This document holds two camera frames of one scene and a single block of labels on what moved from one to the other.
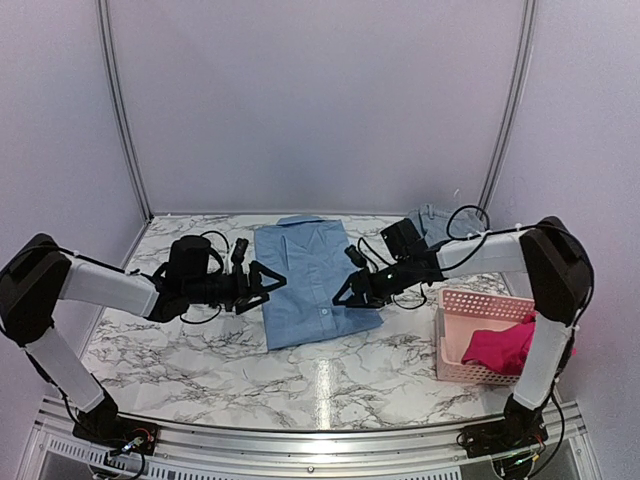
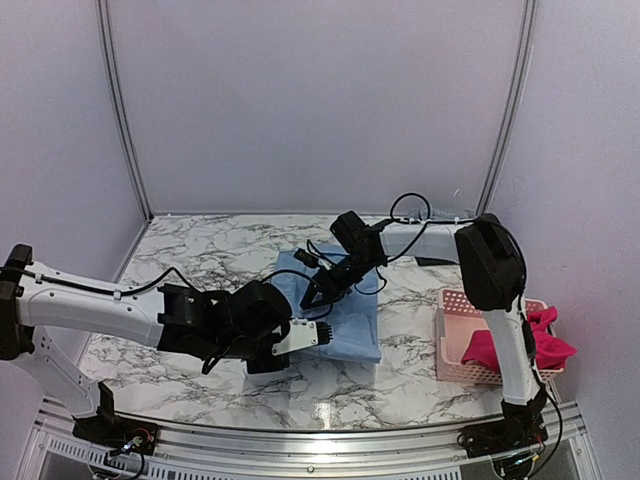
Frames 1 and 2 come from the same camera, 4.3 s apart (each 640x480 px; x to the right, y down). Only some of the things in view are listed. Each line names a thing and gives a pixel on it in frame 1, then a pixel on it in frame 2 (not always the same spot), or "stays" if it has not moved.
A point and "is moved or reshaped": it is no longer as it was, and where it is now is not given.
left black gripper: (241, 292) to (269, 366)
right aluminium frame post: (529, 27) stays
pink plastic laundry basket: (460, 313) stays
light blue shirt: (309, 252) is moved or reshaped
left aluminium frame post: (115, 83) stays
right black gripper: (371, 288) to (331, 290)
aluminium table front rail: (56, 451) stays
